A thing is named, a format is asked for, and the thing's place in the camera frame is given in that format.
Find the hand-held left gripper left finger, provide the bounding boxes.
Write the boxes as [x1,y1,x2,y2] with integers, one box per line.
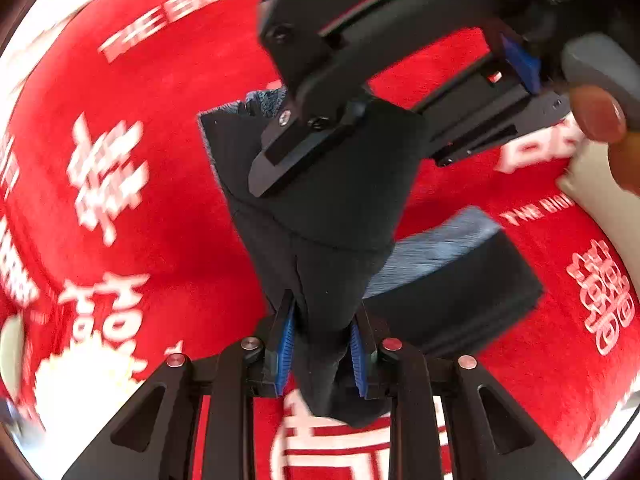
[60,290,301,480]

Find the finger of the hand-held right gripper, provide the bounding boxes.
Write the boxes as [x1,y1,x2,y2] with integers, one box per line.
[415,35,571,167]
[248,0,501,198]

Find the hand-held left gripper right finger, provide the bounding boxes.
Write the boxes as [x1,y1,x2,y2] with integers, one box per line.
[349,305,583,480]

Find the black pants with blue trim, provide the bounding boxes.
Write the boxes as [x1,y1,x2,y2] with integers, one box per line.
[197,87,546,428]

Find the person's right hand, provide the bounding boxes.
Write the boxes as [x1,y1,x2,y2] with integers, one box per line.
[570,85,640,191]

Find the white pillow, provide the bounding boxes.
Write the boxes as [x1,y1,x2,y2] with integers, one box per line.
[557,140,640,251]

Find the red printed blanket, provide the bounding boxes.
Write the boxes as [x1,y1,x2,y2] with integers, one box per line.
[0,0,640,480]

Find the pale oval cushion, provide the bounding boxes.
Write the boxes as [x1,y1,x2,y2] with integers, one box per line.
[0,312,26,401]

